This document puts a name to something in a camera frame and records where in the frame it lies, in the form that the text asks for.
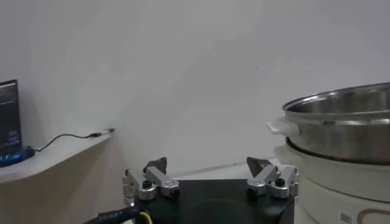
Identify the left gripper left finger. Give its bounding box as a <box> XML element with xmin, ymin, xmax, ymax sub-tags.
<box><xmin>122</xmin><ymin>156</ymin><xmax>181</xmax><ymax>207</ymax></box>

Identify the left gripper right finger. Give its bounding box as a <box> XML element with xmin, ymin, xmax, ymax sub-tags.
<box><xmin>246</xmin><ymin>156</ymin><xmax>300</xmax><ymax>200</ymax></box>

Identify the stainless steel steamer basket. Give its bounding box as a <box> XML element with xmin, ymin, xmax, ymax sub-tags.
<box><xmin>266</xmin><ymin>82</ymin><xmax>390</xmax><ymax>165</ymax></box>

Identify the white electric cooking pot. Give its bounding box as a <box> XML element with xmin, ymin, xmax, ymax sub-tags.
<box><xmin>273</xmin><ymin>138</ymin><xmax>390</xmax><ymax>224</ymax></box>

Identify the white curved side desk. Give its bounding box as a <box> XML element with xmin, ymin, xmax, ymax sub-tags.
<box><xmin>0</xmin><ymin>133</ymin><xmax>112</xmax><ymax>184</ymax></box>

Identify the blue computer mouse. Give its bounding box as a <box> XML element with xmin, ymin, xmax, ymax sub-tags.
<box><xmin>0</xmin><ymin>145</ymin><xmax>36</xmax><ymax>167</ymax></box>

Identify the black laptop screen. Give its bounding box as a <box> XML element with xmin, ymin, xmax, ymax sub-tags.
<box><xmin>0</xmin><ymin>79</ymin><xmax>22</xmax><ymax>156</ymax></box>

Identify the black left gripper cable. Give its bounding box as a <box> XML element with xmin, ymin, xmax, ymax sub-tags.
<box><xmin>83</xmin><ymin>206</ymin><xmax>153</xmax><ymax>224</ymax></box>

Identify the black cable with adapter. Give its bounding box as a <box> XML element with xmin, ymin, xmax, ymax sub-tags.
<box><xmin>35</xmin><ymin>128</ymin><xmax>116</xmax><ymax>152</ymax></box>

